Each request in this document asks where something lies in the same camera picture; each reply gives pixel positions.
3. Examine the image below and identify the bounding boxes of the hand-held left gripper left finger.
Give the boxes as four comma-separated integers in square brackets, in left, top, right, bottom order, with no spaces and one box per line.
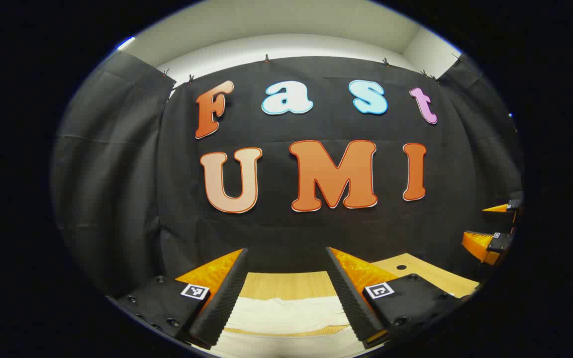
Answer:
[106,249,249,350]

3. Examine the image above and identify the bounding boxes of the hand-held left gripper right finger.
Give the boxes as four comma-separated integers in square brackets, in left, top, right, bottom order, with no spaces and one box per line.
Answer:
[325,247,466,349]

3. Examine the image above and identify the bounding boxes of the white jeans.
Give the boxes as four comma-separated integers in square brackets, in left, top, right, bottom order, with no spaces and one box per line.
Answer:
[211,297,372,358]

